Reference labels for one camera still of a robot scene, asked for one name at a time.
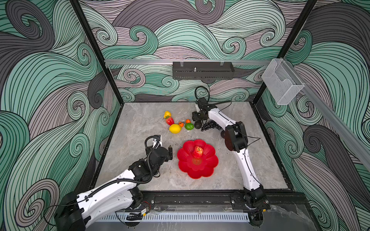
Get yellow fake lemon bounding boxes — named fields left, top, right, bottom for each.
left=169, top=124, right=182, bottom=134

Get red fake apple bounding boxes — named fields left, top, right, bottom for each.
left=193, top=146, right=203, bottom=158

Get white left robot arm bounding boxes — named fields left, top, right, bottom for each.
left=54, top=135, right=173, bottom=231

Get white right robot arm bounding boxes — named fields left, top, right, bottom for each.
left=192, top=97, right=270, bottom=211

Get dark fake avocado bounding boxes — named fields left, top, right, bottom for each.
left=194, top=120, right=202, bottom=130

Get green fake pepper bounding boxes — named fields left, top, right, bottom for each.
left=185, top=123, right=194, bottom=131

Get orange fake tomatoes on vine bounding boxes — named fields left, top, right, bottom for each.
left=178, top=119, right=191, bottom=127

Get black fake grape bunch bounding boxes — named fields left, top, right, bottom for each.
left=201, top=120, right=223, bottom=131

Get red fake strawberry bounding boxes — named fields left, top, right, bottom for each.
left=165, top=116, right=174, bottom=126

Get red flower-shaped fruit bowl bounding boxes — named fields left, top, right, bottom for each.
left=177, top=139, right=219, bottom=180

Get yellow fake pepper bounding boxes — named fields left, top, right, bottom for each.
left=163, top=111, right=172, bottom=119

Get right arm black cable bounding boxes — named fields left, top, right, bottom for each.
left=194, top=86, right=232, bottom=106

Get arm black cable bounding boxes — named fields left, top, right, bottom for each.
left=43, top=135, right=161, bottom=214
left=194, top=86, right=232, bottom=106

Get black wall tray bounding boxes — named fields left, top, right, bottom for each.
left=172, top=62, right=235, bottom=81

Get white slotted cable duct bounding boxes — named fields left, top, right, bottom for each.
left=95, top=212, right=251, bottom=223

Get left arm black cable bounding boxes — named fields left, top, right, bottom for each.
left=43, top=135, right=161, bottom=214

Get clear plastic wall bin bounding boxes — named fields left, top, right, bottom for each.
left=262, top=58, right=304, bottom=105

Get aluminium back rail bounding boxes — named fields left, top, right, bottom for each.
left=104, top=59, right=271, bottom=65

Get aluminium rail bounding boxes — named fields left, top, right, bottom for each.
left=287, top=62, right=370, bottom=168
left=104, top=59, right=271, bottom=65

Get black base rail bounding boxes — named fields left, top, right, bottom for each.
left=142, top=189, right=308, bottom=211

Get black corner frame post right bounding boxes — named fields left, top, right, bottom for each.
left=251, top=0, right=317, bottom=107

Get black corner frame post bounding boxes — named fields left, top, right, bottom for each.
left=251, top=0, right=317, bottom=107
left=70, top=0, right=124, bottom=107

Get black corner frame post left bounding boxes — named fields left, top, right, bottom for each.
left=70, top=0, right=124, bottom=107

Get aluminium right rail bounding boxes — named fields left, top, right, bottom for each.
left=287, top=62, right=370, bottom=168

